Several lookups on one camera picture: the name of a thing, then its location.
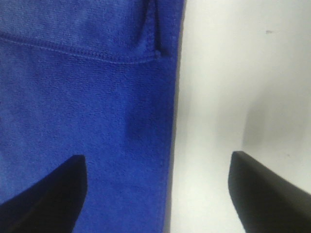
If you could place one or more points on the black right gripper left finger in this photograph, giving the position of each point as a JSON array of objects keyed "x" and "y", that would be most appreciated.
[{"x": 52, "y": 205}]

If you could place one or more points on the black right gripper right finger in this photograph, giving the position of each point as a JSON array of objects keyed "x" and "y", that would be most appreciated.
[{"x": 264, "y": 201}]

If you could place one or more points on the blue microfiber towel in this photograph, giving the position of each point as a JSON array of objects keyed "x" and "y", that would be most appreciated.
[{"x": 92, "y": 80}]

